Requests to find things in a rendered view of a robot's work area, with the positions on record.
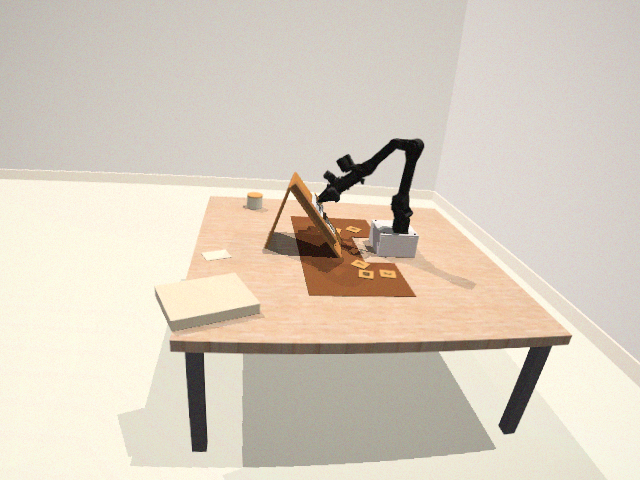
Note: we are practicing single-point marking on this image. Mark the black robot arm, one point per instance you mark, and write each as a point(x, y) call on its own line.
point(400, 201)

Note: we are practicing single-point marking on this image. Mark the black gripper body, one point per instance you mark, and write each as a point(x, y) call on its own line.
point(340, 187)

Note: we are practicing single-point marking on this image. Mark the small white jar with orange lid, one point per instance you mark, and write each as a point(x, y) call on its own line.
point(254, 200)

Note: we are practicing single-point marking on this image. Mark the grey square label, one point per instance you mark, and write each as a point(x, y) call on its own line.
point(330, 226)

